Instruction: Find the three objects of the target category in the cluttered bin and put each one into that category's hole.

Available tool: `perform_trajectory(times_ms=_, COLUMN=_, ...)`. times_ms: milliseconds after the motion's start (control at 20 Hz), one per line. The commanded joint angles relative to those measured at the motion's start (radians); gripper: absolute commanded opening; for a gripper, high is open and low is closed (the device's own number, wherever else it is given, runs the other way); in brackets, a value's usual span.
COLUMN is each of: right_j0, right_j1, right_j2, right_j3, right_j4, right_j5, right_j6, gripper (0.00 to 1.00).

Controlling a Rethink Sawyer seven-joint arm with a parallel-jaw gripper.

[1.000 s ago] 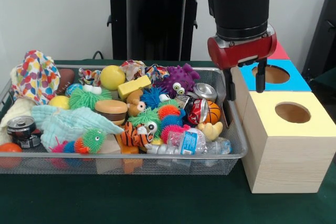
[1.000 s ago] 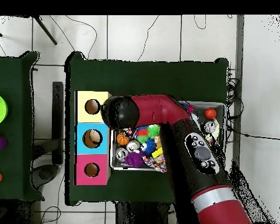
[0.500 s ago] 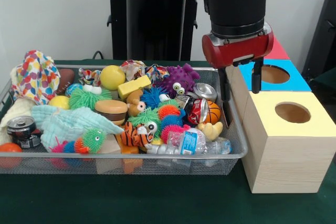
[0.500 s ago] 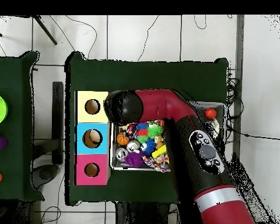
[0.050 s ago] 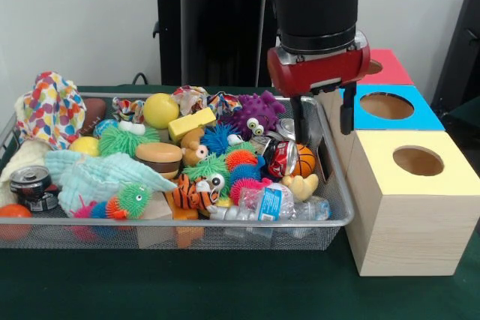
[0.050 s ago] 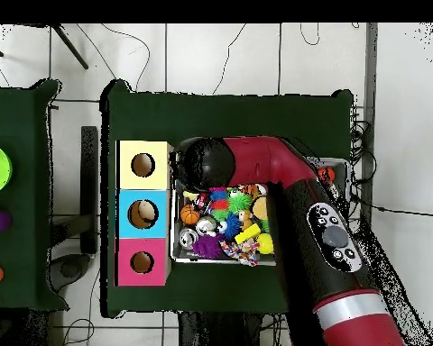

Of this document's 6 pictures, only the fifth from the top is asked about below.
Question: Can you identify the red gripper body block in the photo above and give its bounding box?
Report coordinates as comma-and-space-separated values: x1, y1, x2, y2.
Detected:
266, 40, 372, 98

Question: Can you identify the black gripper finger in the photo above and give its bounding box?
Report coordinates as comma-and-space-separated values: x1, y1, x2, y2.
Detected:
340, 85, 356, 136
291, 95, 311, 146

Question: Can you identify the crushed red soda can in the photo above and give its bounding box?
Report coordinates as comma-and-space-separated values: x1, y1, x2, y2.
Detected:
262, 139, 299, 178

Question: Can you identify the crushed clear plastic bottle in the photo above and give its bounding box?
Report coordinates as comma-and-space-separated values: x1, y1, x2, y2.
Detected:
208, 183, 332, 223

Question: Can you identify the wooden box with three holes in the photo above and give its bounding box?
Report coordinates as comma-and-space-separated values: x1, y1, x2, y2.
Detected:
317, 49, 480, 277

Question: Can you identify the shallow clear mesh bin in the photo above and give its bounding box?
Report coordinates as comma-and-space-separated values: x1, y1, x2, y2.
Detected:
0, 91, 356, 250

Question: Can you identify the small toy basketball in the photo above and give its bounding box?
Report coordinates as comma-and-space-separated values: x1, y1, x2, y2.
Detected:
290, 144, 317, 178

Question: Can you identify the purple spiky toy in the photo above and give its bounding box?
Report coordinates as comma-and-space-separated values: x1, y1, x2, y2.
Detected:
220, 90, 288, 141

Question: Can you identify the dark green tablecloth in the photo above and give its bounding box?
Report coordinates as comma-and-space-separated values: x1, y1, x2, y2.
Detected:
445, 95, 480, 137
0, 85, 480, 320

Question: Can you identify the black monitor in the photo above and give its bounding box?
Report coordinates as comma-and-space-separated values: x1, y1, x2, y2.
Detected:
430, 0, 480, 111

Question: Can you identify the toy hamburger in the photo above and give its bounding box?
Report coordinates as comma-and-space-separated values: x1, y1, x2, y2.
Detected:
134, 142, 184, 181

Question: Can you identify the green fuzzy toy with eyes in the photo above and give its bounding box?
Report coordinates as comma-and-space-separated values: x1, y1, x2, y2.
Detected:
97, 121, 161, 158

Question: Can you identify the rainbow fuzzy caterpillar toy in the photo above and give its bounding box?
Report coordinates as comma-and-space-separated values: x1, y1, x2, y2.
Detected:
70, 184, 153, 221

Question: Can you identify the mint green cloth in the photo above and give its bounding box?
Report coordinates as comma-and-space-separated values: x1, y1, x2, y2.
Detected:
44, 149, 177, 218

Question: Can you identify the colourful dotted cloth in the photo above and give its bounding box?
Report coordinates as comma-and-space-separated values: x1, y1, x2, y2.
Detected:
14, 71, 88, 151

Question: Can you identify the black soda can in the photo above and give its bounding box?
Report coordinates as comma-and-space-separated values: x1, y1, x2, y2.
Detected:
9, 165, 61, 213

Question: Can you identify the orange ball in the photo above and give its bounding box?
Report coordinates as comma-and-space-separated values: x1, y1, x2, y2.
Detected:
0, 203, 34, 241

